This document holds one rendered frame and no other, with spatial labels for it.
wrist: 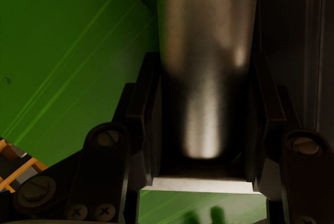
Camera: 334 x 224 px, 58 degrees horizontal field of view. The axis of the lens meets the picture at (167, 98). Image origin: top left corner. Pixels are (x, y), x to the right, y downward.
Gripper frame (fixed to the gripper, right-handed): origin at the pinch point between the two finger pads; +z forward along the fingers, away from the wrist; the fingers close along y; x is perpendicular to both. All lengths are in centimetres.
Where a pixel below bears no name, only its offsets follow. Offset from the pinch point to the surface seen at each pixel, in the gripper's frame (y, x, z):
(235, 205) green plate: 2.0, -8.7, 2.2
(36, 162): -310, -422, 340
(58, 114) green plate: -7.2, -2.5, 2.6
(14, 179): -317, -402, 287
